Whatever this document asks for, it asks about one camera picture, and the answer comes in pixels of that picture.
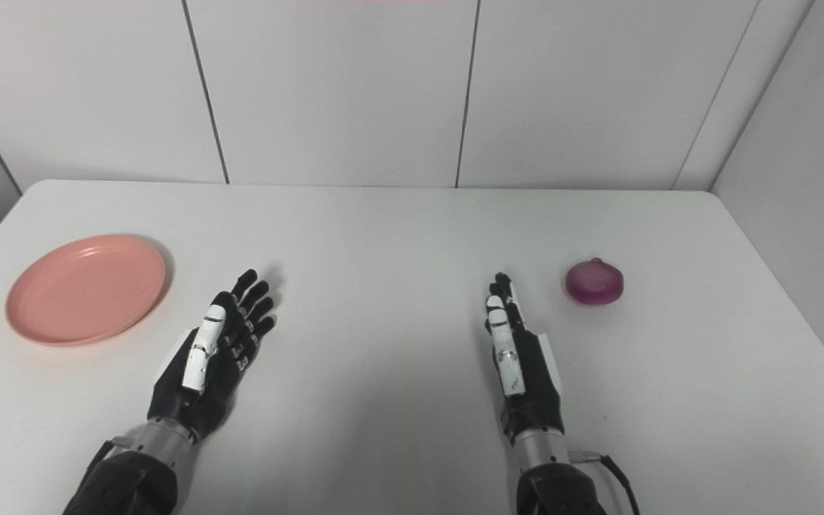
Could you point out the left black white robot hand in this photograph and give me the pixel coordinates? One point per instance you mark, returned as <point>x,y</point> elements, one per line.
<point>222,357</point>

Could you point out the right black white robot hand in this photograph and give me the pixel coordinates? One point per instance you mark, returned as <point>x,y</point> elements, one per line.
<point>530,379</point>

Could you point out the purple red onion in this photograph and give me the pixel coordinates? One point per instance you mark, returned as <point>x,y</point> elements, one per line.
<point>594,282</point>

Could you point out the pink round plate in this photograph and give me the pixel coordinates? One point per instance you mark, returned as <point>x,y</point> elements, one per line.
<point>86,290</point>

